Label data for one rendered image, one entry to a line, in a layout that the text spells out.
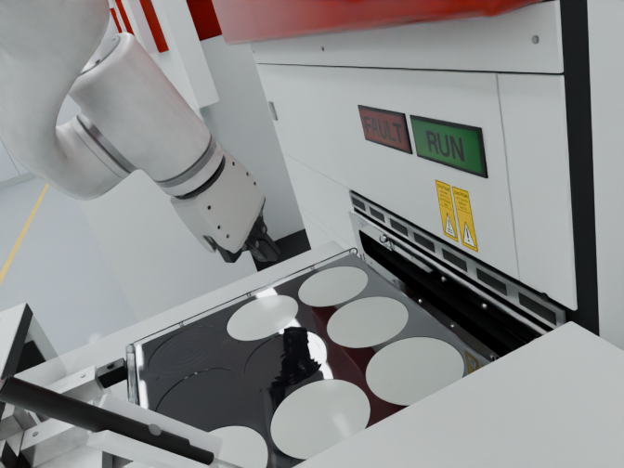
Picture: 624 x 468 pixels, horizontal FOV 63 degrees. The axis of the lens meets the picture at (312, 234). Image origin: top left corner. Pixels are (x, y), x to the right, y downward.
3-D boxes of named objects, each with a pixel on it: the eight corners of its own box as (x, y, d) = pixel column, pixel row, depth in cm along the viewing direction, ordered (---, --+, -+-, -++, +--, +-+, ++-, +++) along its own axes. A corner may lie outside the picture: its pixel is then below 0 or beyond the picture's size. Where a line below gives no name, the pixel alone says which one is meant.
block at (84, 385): (103, 380, 69) (94, 363, 68) (103, 395, 66) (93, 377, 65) (44, 406, 67) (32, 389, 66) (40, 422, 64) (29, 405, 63)
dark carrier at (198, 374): (354, 255, 79) (353, 252, 78) (507, 380, 48) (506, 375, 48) (137, 349, 71) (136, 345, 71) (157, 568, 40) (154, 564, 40)
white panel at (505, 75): (309, 209, 121) (259, 36, 105) (603, 432, 49) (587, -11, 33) (298, 214, 120) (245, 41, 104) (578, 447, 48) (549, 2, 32)
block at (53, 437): (103, 417, 62) (92, 398, 61) (102, 435, 59) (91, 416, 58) (35, 448, 60) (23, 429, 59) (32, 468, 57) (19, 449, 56)
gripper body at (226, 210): (188, 137, 63) (237, 195, 70) (148, 201, 58) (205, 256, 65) (233, 131, 58) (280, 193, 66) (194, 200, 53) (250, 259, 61)
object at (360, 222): (369, 255, 87) (356, 206, 83) (576, 415, 48) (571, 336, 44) (359, 260, 87) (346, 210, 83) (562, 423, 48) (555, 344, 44)
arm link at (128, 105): (153, 198, 53) (221, 142, 54) (54, 102, 44) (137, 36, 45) (135, 167, 59) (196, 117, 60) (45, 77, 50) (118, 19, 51)
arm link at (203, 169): (173, 128, 61) (188, 146, 63) (136, 183, 57) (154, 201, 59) (224, 120, 57) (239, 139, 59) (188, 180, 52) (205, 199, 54)
